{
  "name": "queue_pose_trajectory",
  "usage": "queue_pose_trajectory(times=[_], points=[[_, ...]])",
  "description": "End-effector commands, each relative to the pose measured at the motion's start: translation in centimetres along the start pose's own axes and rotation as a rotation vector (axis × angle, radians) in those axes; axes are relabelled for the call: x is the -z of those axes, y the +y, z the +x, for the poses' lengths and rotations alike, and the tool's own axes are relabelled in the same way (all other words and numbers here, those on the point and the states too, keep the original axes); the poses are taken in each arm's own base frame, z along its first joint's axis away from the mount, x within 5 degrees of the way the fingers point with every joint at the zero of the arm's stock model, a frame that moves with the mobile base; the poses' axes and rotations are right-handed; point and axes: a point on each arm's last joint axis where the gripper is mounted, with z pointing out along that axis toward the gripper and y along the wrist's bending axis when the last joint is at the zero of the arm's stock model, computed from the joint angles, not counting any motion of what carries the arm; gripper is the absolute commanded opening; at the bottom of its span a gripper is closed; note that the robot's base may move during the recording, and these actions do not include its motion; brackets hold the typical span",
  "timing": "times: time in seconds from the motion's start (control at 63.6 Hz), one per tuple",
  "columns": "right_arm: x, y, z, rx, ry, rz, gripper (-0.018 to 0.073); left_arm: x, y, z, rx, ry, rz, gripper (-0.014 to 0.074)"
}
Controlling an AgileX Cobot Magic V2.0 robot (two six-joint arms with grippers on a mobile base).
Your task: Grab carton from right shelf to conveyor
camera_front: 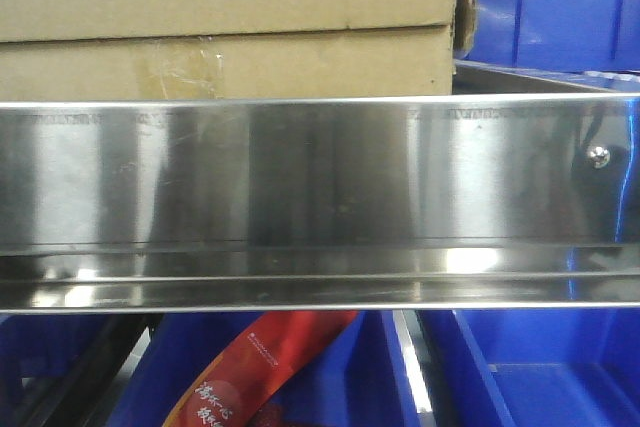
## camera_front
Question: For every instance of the brown cardboard carton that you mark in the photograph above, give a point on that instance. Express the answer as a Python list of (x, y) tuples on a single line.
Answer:
[(199, 49)]

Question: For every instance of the blue plastic bin lower middle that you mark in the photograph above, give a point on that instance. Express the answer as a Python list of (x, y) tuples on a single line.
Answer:
[(361, 379)]

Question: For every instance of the blue plastic bin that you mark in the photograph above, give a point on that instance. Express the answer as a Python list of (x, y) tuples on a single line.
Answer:
[(361, 379), (540, 367), (552, 46), (40, 346)]

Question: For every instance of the red snack bag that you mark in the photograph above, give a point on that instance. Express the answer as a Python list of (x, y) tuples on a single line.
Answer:
[(255, 365)]

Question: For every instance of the blue plastic bin lower right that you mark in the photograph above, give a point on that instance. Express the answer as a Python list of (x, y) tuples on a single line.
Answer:
[(540, 367)]

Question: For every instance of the blue plastic bin upper right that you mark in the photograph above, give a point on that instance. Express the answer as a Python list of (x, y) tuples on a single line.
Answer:
[(552, 46)]

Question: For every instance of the blue plastic bin lower left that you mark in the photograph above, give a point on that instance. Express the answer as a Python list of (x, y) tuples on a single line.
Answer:
[(40, 346)]

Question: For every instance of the stainless steel shelf rail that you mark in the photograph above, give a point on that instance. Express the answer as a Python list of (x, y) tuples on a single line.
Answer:
[(520, 189)]

